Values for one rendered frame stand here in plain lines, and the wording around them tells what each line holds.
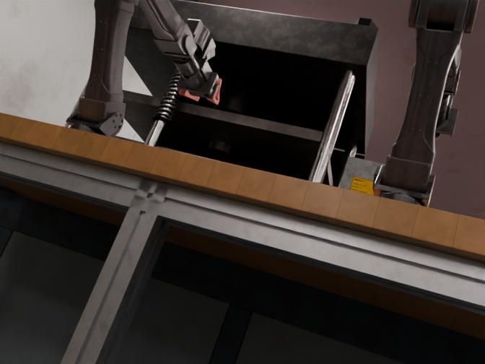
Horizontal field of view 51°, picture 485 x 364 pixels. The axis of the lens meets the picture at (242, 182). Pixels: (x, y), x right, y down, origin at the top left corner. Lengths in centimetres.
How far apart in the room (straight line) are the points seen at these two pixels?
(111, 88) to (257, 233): 52
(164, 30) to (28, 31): 294
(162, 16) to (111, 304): 69
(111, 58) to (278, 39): 136
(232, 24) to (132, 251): 183
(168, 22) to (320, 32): 120
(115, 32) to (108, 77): 9
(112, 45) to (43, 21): 317
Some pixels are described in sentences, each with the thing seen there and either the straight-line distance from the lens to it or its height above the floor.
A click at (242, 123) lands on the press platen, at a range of 225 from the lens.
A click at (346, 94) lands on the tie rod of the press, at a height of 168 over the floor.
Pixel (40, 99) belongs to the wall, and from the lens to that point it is 422.
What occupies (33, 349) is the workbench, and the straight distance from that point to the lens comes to 126.
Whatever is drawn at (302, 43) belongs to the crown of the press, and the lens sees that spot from 227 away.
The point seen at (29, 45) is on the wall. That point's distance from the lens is 411.
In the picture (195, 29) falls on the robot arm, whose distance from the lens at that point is 131.
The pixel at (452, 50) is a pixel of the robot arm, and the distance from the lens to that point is 82.
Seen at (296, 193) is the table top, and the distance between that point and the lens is 60.
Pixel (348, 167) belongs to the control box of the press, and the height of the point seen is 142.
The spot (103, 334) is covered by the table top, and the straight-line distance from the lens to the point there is 67.
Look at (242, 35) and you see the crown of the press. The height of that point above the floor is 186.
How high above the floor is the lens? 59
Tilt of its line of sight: 18 degrees up
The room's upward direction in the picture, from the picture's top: 20 degrees clockwise
